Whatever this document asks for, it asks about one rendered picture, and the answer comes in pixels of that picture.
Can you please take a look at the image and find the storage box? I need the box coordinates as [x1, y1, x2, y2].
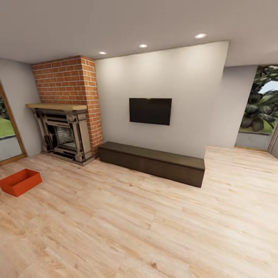
[0, 169, 42, 197]

